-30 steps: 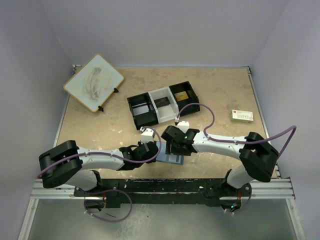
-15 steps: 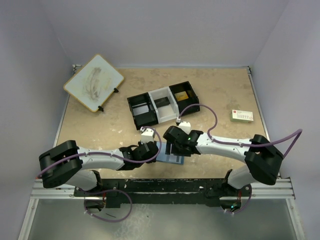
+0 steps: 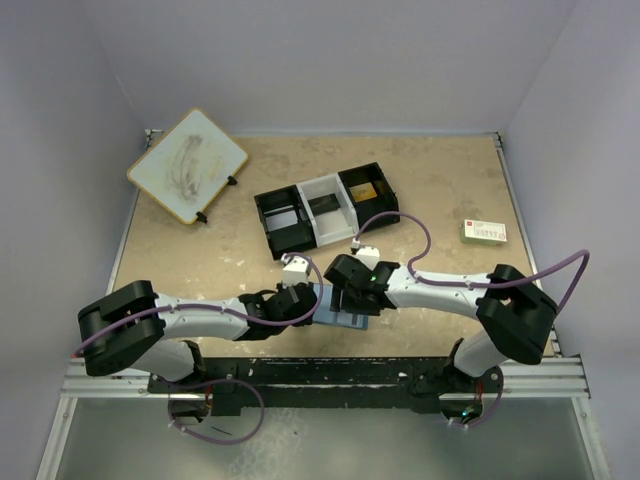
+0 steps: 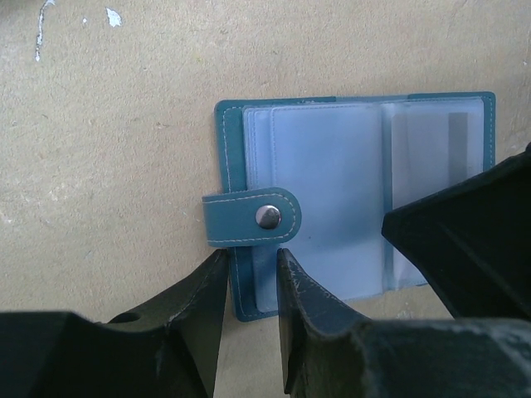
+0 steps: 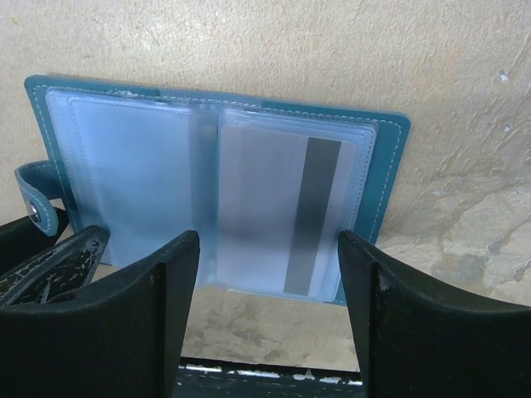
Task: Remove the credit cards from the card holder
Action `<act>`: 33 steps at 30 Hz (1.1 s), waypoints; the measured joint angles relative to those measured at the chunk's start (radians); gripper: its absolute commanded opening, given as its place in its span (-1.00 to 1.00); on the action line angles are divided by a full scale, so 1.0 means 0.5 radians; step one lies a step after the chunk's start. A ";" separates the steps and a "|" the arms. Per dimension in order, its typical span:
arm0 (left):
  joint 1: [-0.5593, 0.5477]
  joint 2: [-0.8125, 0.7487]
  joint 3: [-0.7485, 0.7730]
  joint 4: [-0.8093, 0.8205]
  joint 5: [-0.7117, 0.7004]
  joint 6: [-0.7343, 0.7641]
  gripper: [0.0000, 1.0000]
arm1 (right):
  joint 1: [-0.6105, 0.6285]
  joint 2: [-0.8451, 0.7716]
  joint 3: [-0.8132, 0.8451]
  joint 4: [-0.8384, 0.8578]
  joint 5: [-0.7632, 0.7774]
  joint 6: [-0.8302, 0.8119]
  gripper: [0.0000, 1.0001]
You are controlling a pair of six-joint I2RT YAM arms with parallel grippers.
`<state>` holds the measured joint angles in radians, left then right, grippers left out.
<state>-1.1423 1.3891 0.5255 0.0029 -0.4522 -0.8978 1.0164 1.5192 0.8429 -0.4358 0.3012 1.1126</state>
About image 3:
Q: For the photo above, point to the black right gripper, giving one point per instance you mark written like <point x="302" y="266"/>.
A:
<point x="343" y="296"/>

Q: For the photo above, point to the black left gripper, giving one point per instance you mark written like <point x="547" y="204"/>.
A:
<point x="307" y="298"/>

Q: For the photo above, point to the blue leather card holder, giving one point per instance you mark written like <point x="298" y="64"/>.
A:
<point x="324" y="315"/>

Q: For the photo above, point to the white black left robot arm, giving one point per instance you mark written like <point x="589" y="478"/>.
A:
<point x="136" y="327"/>

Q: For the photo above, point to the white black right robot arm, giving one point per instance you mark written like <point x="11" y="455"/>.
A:
<point x="516" y="316"/>

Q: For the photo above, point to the white card in tray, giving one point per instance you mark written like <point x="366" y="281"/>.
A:
<point x="281" y="220"/>

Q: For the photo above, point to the black card in tray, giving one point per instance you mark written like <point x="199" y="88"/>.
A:
<point x="324" y="204"/>

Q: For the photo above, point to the gold card in tray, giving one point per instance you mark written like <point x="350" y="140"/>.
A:
<point x="363" y="192"/>

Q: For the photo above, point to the small white card box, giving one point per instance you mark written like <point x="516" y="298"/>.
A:
<point x="483" y="233"/>

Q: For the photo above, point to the black and white tray organizer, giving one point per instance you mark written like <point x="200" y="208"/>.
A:
<point x="318" y="231"/>

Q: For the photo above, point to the black whiteboard stand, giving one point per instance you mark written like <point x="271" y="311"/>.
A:
<point x="217" y="200"/>

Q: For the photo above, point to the yellow-framed whiteboard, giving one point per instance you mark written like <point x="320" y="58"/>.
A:
<point x="188" y="167"/>

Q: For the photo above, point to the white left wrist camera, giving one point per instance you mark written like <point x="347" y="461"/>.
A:
<point x="296" y="269"/>

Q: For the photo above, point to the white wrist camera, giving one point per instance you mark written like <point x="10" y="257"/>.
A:
<point x="296" y="269"/>
<point x="366" y="254"/>

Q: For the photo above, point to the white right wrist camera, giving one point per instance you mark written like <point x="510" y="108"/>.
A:
<point x="366" y="254"/>

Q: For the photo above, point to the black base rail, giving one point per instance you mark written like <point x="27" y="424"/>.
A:
<point x="419" y="384"/>

